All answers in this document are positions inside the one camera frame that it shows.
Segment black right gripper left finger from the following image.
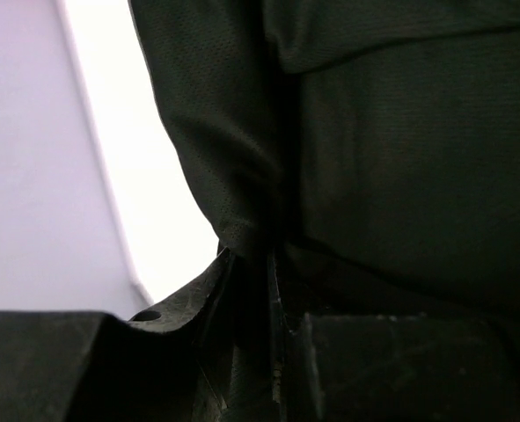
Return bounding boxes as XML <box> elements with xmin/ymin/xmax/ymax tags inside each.
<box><xmin>0</xmin><ymin>251</ymin><xmax>235</xmax><ymax>421</ymax></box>

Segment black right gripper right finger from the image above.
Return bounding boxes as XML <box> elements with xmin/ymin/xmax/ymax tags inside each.
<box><xmin>267</xmin><ymin>254</ymin><xmax>520</xmax><ymax>421</ymax></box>

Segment black t shirt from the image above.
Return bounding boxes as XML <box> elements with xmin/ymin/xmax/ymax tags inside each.
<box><xmin>127</xmin><ymin>0</ymin><xmax>520</xmax><ymax>317</ymax></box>

